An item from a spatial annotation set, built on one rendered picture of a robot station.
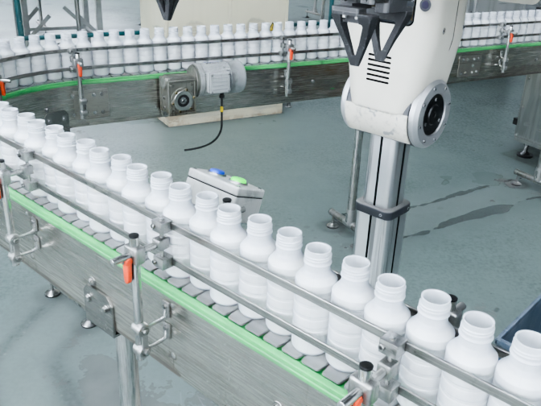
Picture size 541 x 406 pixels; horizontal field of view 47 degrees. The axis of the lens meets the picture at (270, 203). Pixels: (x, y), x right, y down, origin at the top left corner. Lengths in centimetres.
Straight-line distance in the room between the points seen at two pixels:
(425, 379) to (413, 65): 76
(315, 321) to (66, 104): 176
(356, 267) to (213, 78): 173
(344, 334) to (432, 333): 14
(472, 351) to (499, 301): 235
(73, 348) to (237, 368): 168
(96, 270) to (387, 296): 66
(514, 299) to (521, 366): 241
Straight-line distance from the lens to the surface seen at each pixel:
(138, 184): 114
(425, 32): 138
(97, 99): 252
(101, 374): 252
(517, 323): 121
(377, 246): 160
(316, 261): 87
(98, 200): 125
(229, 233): 98
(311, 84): 292
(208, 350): 107
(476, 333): 77
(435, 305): 79
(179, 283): 110
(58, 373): 256
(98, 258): 126
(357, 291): 85
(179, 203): 105
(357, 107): 149
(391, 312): 82
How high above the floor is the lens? 158
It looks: 24 degrees down
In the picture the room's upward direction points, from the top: 2 degrees clockwise
